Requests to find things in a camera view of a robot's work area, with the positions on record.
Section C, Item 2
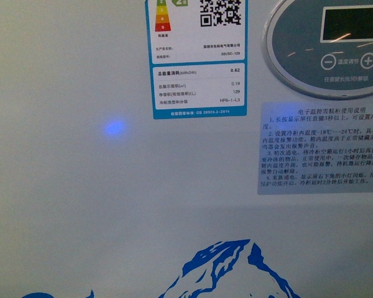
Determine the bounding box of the round temperature control panel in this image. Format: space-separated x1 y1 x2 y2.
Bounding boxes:
262 1 373 100

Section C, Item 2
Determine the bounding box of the white blue chest freezer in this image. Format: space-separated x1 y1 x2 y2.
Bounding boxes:
0 1 373 297

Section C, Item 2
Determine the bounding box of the clear instruction sticker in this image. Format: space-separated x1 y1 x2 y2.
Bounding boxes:
257 102 373 195

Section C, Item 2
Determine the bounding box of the energy efficiency label sticker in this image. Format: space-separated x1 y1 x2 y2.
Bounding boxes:
145 0 248 120

